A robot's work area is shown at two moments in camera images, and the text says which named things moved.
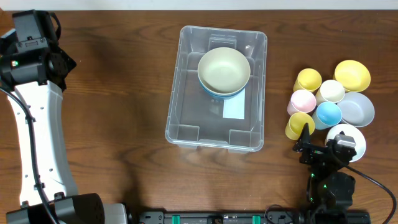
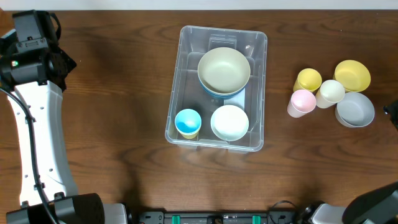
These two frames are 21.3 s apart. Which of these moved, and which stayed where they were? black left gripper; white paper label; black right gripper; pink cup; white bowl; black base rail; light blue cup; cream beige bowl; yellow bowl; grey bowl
Moved: black right gripper; white bowl; light blue cup
Stayed: pink cup; white paper label; grey bowl; black base rail; cream beige bowl; black left gripper; yellow bowl
